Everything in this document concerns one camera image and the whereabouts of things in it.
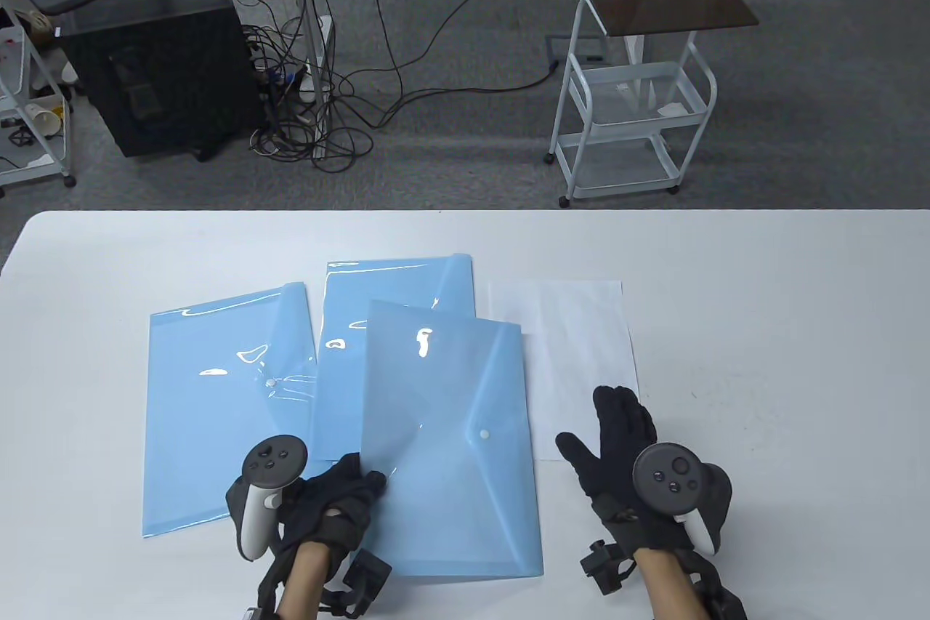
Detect silver desk leg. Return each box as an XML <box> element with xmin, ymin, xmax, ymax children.
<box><xmin>291</xmin><ymin>0</ymin><xmax>336</xmax><ymax>159</ymax></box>

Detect white wire cart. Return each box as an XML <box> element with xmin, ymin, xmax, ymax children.
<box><xmin>0</xmin><ymin>4</ymin><xmax>78</xmax><ymax>198</ymax></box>

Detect person's left forearm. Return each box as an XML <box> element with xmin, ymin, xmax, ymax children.
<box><xmin>276</xmin><ymin>542</ymin><xmax>329</xmax><ymax>620</ymax></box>

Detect paper cup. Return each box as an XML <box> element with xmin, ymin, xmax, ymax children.
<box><xmin>25</xmin><ymin>102</ymin><xmax>63</xmax><ymax>138</ymax></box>

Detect black glove electronics box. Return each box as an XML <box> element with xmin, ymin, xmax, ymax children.
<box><xmin>690</xmin><ymin>555</ymin><xmax>749</xmax><ymax>620</ymax></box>

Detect white paper sheet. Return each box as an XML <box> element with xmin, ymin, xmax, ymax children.
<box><xmin>487</xmin><ymin>278</ymin><xmax>640</xmax><ymax>462</ymax></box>

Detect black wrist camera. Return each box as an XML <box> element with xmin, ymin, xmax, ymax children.
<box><xmin>580</xmin><ymin>540</ymin><xmax>636</xmax><ymax>595</ymax></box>
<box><xmin>341</xmin><ymin>549</ymin><xmax>393</xmax><ymax>613</ymax></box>

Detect grey floor socket plate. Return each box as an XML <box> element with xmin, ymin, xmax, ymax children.
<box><xmin>545</xmin><ymin>31</ymin><xmax>611</xmax><ymax>66</ymax></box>

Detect tangle of black cables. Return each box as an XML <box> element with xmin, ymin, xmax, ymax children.
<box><xmin>231</xmin><ymin>17</ymin><xmax>375</xmax><ymax>174</ymax></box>

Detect grey and white controller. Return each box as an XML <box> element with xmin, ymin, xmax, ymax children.
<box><xmin>240</xmin><ymin>435</ymin><xmax>307</xmax><ymax>563</ymax></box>
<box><xmin>632</xmin><ymin>442</ymin><xmax>719</xmax><ymax>555</ymax></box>

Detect wrinkled blue plastic snap folder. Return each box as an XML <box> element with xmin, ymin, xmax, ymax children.
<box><xmin>140</xmin><ymin>281</ymin><xmax>324</xmax><ymax>539</ymax></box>

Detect black computer tower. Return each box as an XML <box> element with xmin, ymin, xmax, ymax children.
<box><xmin>57</xmin><ymin>0</ymin><xmax>266</xmax><ymax>161</ymax></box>

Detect person's left hand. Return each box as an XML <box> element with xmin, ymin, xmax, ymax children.
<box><xmin>272</xmin><ymin>451</ymin><xmax>387</xmax><ymax>557</ymax></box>

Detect person's right hand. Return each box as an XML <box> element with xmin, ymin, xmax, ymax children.
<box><xmin>556</xmin><ymin>386</ymin><xmax>733</xmax><ymax>555</ymax></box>

